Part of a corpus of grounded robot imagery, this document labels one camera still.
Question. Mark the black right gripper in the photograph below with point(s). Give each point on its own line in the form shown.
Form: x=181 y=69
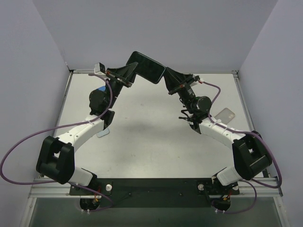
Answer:
x=181 y=85

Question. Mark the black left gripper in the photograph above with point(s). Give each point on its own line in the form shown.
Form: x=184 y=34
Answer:
x=119 y=78

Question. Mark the black phone with blue back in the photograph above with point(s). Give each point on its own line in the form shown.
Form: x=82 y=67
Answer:
x=103 y=88

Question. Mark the clear phone case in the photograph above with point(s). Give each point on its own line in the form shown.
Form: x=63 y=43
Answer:
x=225 y=116

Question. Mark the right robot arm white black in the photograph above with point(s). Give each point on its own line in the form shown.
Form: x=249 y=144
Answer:
x=250 y=156

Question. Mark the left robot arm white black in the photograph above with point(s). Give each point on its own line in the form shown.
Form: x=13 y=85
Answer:
x=57 y=155

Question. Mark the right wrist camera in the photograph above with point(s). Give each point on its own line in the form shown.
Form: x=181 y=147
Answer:
x=196 y=80

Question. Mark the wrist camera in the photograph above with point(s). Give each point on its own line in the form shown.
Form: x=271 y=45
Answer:
x=99 y=69
x=196 y=80

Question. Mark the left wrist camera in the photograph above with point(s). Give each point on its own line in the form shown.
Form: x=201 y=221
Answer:
x=99 y=69

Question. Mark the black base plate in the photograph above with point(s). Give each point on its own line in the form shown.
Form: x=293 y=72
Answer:
x=143 y=201

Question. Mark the aluminium front rail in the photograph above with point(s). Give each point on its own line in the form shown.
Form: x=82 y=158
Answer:
x=47 y=186

